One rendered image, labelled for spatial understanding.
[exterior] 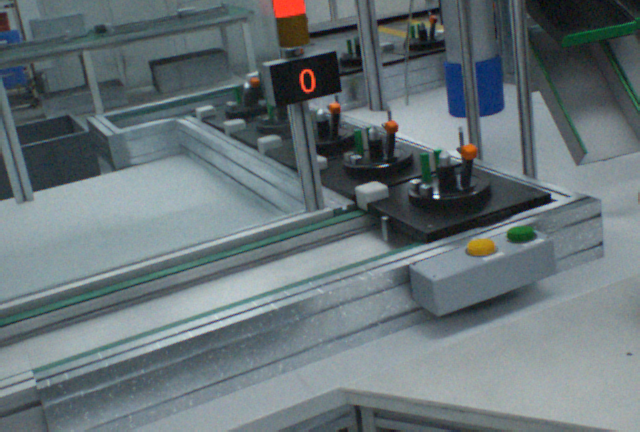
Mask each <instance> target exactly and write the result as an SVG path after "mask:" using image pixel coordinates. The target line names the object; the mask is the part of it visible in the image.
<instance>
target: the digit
mask: <svg viewBox="0 0 640 432"><path fill-rule="evenodd" d="M291 67H292V72H293V78H294V91H295V97H296V101H297V100H301V99H305V98H309V97H313V96H317V95H321V94H322V83H321V77H320V71H319V65H318V58H317V59H312V60H308V61H303V62H299V63H295V64H291Z"/></svg>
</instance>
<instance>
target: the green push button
mask: <svg viewBox="0 0 640 432"><path fill-rule="evenodd" d="M506 235H507V239H508V240H509V241H529V240H532V239H533V238H534V237H535V230H534V229H533V228H532V227H529V226H523V225H521V226H514V227H511V228H509V229H508V230H507V231H506Z"/></svg>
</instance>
